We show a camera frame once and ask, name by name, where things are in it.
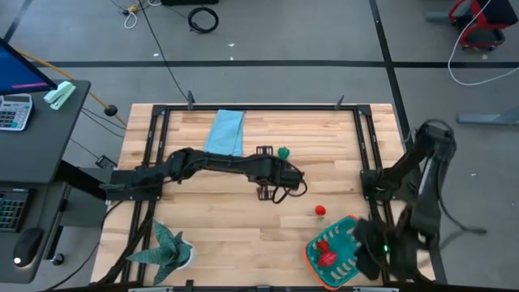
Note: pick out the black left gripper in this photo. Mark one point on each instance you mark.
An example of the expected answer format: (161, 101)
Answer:
(277, 172)

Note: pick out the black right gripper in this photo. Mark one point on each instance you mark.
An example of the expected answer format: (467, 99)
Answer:
(387, 251)

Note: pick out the green toy bell pepper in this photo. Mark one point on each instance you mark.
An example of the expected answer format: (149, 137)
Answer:
(284, 153)

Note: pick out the large red bumpy fruit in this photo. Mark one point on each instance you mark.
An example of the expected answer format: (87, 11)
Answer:
(327, 259)

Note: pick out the red toy strawberry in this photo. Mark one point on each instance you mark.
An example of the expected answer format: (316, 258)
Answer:
(322, 246)

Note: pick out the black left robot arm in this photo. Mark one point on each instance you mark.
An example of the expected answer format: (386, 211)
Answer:
(219, 162)

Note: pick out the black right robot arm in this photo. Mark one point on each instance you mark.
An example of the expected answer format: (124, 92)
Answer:
(430, 203)

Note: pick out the teal basket with orange rim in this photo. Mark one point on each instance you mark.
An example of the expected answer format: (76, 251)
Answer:
(342, 239)

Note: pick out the light blue folded cloth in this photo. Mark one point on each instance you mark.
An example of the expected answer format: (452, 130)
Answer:
(225, 131)

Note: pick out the red toy tomato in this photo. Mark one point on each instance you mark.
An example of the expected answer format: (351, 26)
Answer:
(320, 210)

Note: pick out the green plant in white pot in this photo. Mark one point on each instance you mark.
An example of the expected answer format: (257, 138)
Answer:
(170, 253)

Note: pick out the small black power box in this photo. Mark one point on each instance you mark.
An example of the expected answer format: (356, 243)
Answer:
(106, 162)

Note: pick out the black round knob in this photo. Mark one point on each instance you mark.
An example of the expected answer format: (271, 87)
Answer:
(110, 110)

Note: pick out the grey table foot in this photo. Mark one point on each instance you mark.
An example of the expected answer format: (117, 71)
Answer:
(437, 16)
(486, 118)

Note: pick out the black floor box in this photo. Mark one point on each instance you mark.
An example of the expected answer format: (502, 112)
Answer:
(188, 2)

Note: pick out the black desk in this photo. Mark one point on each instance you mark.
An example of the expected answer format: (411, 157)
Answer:
(48, 142)

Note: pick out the mint green stapler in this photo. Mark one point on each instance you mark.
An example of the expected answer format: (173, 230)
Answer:
(59, 95)

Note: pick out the red and black cart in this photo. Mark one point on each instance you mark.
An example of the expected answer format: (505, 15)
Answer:
(486, 36)

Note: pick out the black computer mouse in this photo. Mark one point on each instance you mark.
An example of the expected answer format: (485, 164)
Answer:
(27, 247)

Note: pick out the black computer keyboard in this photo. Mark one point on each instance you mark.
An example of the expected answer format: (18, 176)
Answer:
(11, 210)

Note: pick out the grey desk calculator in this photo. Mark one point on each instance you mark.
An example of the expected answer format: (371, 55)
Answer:
(14, 111)

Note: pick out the computer monitor with blue screen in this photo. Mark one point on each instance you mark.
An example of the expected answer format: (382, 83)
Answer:
(16, 73)

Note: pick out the black aluminium table frame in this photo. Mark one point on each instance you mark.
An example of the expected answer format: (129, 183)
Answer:
(259, 108)

